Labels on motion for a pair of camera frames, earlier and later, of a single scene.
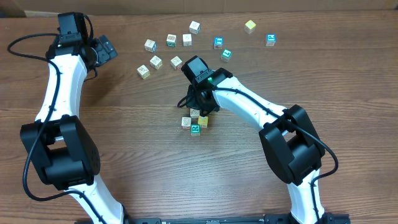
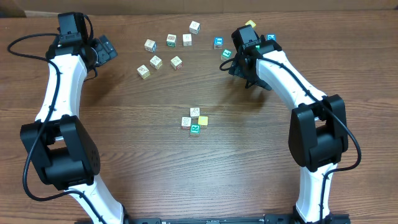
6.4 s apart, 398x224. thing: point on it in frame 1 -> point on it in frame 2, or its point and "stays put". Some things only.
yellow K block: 203,121 stays put
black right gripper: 197,104 -> 244,73
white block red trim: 186,122 stays put
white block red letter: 195,130 stays put
